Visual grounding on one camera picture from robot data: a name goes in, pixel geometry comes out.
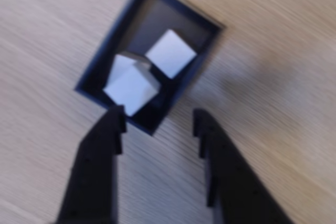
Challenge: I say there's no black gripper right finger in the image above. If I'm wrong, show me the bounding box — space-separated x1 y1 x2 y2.
193 109 295 224

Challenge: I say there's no black open box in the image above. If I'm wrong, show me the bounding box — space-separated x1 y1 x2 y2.
75 0 226 135

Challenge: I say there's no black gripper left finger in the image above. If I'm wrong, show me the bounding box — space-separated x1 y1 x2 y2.
56 105 127 224

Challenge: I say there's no white cube block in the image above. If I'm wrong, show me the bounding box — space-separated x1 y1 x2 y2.
145 28 198 80
113 50 152 78
102 62 161 118

